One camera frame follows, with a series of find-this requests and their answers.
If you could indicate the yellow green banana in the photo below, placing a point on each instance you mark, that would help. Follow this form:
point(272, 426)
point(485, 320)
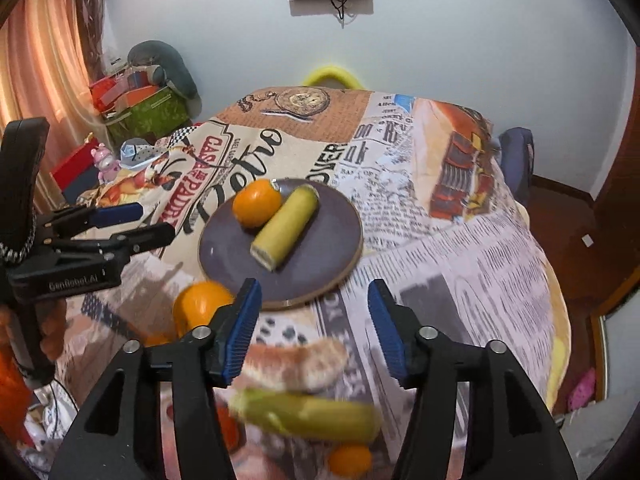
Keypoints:
point(285, 227)

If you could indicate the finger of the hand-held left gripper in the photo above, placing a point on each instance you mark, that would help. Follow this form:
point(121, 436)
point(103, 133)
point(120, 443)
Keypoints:
point(145, 240)
point(117, 214)

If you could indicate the wardrobe sliding door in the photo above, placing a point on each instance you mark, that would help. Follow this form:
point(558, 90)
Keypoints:
point(620, 360)

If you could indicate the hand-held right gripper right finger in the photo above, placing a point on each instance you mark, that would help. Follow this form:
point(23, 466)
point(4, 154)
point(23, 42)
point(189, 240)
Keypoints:
point(387, 335)

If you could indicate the person's left hand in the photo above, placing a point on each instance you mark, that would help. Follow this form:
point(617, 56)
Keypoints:
point(52, 330)

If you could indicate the small white floor item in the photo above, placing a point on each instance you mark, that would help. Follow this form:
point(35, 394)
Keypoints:
point(587, 241)

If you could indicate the blue chair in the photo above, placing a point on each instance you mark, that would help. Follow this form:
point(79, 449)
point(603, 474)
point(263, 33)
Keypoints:
point(517, 160)

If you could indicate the pink slipper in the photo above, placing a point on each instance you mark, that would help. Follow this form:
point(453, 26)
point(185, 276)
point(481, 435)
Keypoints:
point(582, 390)

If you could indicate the pink toy figure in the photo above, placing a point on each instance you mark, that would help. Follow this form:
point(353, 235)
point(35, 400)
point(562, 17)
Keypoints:
point(105, 162)

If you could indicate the large orange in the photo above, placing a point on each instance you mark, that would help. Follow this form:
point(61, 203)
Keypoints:
point(255, 205)
point(195, 307)

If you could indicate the red gift box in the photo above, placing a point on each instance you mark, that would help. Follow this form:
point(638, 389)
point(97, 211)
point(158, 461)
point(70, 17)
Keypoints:
point(107, 92)

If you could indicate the striped pink curtain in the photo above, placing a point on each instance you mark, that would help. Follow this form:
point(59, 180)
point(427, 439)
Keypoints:
point(45, 60)

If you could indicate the yellow foam tube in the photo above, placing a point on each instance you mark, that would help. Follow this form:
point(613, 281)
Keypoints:
point(325, 71)

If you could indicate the grey pillow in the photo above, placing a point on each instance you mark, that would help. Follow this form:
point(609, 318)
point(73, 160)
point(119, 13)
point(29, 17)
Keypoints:
point(175, 65)

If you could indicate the white blue hat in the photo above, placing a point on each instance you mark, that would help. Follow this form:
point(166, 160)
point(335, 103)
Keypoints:
point(137, 152)

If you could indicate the dark round plate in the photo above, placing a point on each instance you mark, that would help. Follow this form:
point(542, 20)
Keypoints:
point(320, 240)

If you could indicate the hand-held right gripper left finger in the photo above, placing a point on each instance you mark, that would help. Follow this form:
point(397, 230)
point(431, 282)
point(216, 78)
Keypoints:
point(240, 335)

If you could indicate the green storage box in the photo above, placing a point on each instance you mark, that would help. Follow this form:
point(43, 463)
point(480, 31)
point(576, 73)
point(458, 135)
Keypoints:
point(155, 117)

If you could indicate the peeled grapefruit wedge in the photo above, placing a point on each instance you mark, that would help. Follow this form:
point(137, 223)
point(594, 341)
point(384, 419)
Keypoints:
point(305, 365)

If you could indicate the flat red box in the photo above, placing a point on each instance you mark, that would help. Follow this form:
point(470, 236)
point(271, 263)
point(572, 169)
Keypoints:
point(75, 165)

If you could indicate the printed blanket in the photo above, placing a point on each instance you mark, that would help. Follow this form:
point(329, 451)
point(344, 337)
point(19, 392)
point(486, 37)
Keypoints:
point(450, 285)

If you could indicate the orange box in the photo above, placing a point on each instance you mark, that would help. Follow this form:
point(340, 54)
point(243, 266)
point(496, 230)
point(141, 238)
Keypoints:
point(142, 94)

